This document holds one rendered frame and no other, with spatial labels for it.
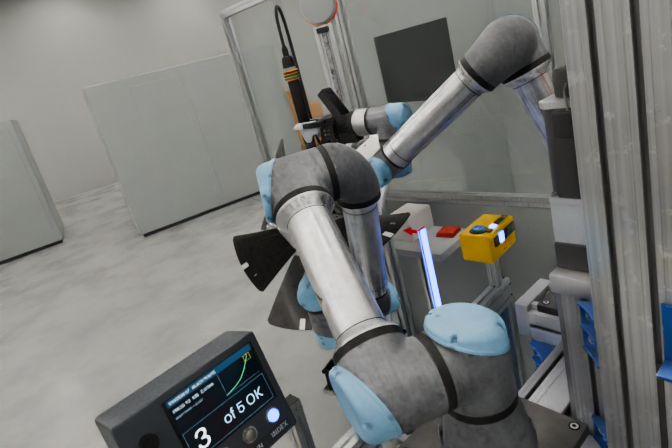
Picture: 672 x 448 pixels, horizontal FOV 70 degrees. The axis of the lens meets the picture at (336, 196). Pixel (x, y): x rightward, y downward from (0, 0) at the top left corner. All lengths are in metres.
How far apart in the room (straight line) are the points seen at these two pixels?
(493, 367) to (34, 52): 13.17
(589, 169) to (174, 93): 6.41
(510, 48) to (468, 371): 0.63
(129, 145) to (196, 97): 1.09
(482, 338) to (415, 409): 0.13
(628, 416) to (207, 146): 6.44
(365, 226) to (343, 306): 0.30
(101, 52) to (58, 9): 1.25
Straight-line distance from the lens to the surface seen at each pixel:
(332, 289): 0.76
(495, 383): 0.75
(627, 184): 0.68
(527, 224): 1.98
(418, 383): 0.70
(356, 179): 0.92
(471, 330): 0.72
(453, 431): 0.82
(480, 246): 1.48
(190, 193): 6.95
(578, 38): 0.66
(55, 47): 13.52
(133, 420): 0.82
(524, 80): 1.16
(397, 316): 2.03
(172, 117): 6.85
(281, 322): 1.51
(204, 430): 0.86
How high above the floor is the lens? 1.67
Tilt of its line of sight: 16 degrees down
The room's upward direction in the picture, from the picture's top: 15 degrees counter-clockwise
